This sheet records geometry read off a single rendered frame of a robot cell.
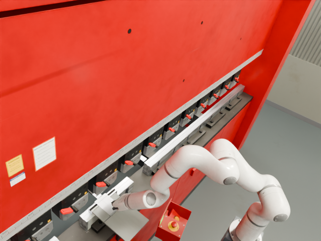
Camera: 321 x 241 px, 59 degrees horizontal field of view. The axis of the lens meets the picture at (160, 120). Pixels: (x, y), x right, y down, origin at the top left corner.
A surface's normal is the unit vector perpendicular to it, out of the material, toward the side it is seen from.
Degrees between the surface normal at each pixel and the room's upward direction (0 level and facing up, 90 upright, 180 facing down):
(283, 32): 90
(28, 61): 90
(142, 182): 0
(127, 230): 0
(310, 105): 90
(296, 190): 0
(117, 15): 90
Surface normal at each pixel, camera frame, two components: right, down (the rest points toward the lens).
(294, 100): -0.54, 0.44
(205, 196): 0.18, -0.77
